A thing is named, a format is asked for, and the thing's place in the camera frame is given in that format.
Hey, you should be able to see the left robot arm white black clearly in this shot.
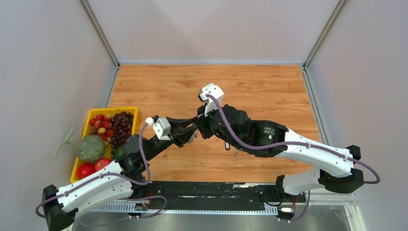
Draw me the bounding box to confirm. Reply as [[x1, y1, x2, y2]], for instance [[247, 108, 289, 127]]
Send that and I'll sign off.
[[36, 116, 198, 231]]

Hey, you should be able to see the small red fruits pile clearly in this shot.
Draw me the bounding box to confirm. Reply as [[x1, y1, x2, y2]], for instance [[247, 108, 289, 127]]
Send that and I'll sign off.
[[88, 114, 114, 141]]

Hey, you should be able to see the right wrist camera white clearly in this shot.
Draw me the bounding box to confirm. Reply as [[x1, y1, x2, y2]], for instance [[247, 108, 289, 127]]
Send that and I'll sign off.
[[198, 83, 224, 117]]

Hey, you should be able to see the metal keyring with keys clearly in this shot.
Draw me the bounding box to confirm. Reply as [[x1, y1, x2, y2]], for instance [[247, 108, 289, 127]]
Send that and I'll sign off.
[[187, 130, 198, 144]]

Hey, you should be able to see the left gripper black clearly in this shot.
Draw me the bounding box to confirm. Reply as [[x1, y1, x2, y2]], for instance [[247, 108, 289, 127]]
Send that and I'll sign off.
[[143, 115, 198, 161]]

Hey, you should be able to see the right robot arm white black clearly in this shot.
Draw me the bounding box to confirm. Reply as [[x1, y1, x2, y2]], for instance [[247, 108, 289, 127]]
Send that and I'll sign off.
[[193, 104, 364, 201]]

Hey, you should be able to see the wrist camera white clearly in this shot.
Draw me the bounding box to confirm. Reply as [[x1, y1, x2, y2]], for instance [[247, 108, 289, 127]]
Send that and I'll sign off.
[[198, 83, 224, 117], [145, 117, 171, 141]]

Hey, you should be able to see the red tomato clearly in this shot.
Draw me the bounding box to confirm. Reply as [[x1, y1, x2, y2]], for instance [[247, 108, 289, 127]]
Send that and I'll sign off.
[[76, 163, 95, 179]]

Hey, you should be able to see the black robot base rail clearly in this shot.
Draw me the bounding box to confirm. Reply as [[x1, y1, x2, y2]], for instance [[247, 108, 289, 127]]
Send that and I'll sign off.
[[79, 173, 306, 220]]

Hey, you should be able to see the green plant stem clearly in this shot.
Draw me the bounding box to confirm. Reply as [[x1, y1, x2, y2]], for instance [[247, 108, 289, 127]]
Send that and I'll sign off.
[[54, 126, 77, 156]]

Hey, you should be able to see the red apple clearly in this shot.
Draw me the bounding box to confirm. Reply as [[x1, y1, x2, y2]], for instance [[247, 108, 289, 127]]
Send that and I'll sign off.
[[94, 158, 112, 172]]

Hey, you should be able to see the green netted melon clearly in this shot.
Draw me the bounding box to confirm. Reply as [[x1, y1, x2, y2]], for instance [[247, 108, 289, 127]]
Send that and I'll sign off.
[[76, 135, 106, 164]]

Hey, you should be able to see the yellow plastic tray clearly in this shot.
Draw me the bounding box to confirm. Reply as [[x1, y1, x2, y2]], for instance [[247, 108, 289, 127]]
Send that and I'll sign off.
[[70, 107, 140, 183]]

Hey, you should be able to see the dark purple grape bunch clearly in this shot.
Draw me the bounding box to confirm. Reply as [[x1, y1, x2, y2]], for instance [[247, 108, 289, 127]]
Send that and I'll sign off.
[[109, 111, 134, 159]]

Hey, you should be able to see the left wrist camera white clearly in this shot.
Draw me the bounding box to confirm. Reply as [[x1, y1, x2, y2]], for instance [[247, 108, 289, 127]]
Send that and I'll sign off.
[[145, 117, 171, 141]]

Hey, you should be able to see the green avocado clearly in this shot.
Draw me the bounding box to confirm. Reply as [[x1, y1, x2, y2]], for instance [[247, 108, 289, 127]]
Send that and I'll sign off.
[[114, 146, 124, 159]]

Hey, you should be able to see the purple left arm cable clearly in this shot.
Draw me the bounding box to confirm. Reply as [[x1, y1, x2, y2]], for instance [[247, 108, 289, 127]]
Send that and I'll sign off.
[[35, 122, 152, 219]]

